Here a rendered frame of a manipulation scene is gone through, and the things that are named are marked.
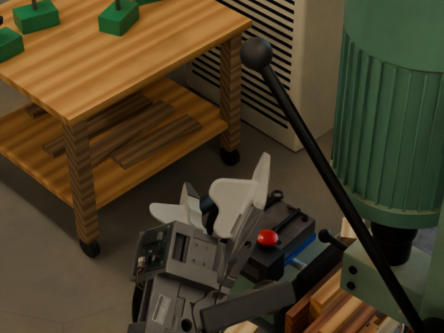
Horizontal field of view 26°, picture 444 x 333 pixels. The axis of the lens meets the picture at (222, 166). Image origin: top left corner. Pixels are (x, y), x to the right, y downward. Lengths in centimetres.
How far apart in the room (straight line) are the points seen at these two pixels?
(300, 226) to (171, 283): 49
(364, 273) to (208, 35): 150
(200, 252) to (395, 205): 26
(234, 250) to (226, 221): 3
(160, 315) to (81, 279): 179
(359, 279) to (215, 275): 37
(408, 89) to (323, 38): 193
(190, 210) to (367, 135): 21
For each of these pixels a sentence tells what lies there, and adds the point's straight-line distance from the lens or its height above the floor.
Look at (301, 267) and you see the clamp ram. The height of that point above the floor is 96.
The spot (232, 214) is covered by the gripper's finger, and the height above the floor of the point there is 132.
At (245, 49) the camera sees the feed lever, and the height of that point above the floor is 141.
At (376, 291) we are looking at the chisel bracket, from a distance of 127.
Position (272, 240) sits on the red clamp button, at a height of 102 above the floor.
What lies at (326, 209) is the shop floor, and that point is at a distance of 289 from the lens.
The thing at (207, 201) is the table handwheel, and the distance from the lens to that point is 150.
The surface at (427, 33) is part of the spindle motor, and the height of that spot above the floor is 146.
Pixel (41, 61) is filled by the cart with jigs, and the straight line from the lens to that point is 260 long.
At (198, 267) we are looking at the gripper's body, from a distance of 93.
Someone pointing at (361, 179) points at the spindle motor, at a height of 125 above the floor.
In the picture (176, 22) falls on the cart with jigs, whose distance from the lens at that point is 272.
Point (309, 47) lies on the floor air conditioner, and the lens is 287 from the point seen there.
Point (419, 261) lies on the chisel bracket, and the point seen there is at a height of 107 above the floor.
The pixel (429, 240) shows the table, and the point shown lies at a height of 90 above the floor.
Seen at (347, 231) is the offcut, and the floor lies 94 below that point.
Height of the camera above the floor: 196
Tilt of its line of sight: 40 degrees down
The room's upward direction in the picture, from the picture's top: straight up
